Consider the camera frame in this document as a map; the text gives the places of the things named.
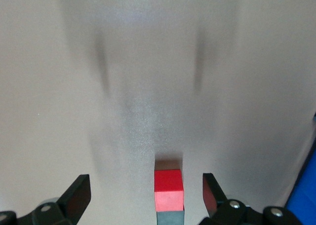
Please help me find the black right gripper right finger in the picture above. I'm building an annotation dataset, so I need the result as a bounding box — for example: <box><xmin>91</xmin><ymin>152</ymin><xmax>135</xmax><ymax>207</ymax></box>
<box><xmin>199</xmin><ymin>173</ymin><xmax>250</xmax><ymax>225</ymax></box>

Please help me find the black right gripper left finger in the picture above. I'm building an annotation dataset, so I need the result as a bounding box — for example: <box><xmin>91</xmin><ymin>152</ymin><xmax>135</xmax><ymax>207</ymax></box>
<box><xmin>31</xmin><ymin>174</ymin><xmax>92</xmax><ymax>225</ymax></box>

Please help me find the red cube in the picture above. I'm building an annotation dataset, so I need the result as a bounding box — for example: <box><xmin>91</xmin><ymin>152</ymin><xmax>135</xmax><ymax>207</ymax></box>
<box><xmin>154</xmin><ymin>169</ymin><xmax>185</xmax><ymax>212</ymax></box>

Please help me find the black cube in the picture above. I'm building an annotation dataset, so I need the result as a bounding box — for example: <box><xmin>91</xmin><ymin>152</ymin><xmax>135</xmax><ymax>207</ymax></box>
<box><xmin>156</xmin><ymin>209</ymin><xmax>185</xmax><ymax>225</ymax></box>

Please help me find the blue plastic storage bin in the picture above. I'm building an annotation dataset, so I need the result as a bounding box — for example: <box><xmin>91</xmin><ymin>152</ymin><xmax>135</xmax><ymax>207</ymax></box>
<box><xmin>284</xmin><ymin>111</ymin><xmax>316</xmax><ymax>225</ymax></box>

